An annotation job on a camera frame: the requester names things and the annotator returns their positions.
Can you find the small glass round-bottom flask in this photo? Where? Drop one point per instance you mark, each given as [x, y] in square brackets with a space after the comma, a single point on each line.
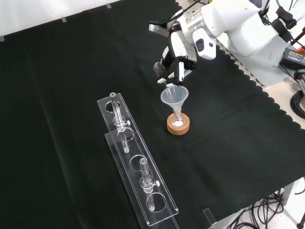
[178, 121]

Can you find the clear acrylic funnel stand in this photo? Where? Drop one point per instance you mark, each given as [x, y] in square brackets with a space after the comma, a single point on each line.
[133, 148]

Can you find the small clear acrylic tab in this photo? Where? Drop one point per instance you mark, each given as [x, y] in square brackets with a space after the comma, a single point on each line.
[209, 217]

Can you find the black power adapter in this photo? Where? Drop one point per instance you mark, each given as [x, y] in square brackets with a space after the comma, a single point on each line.
[294, 57]

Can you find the clear plastic funnel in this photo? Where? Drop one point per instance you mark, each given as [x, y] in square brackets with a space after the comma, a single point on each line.
[174, 96]

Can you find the black bench cloth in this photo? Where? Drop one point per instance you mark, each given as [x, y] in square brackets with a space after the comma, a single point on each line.
[59, 107]

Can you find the grey base plate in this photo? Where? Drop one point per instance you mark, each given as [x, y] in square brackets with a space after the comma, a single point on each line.
[269, 74]

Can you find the grey tape strip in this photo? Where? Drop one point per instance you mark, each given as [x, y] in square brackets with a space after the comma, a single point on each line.
[108, 6]
[2, 39]
[64, 19]

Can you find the pale board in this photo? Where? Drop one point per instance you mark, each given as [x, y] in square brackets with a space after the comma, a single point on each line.
[278, 52]

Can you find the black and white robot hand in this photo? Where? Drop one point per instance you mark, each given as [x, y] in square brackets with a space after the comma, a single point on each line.
[183, 47]

